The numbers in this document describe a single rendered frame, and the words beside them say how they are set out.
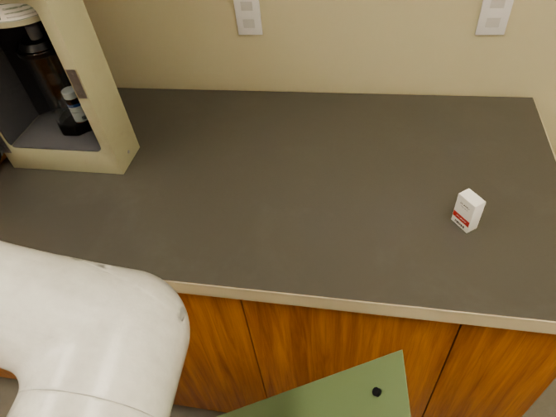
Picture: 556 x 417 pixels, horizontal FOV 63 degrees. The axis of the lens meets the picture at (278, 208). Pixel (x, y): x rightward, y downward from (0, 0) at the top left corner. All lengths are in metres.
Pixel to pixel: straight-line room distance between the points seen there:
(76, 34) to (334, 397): 0.87
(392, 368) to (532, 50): 1.09
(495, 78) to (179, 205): 0.92
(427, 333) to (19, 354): 0.78
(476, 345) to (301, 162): 0.57
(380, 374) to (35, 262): 0.33
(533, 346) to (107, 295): 0.85
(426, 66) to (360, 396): 1.06
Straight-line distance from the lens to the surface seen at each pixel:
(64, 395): 0.41
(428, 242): 0.97
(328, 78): 1.39
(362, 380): 0.46
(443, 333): 1.02
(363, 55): 1.35
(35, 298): 0.44
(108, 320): 0.42
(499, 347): 1.07
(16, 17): 1.11
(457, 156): 1.18
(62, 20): 1.04
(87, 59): 1.10
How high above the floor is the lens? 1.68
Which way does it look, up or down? 46 degrees down
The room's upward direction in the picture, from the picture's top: 7 degrees counter-clockwise
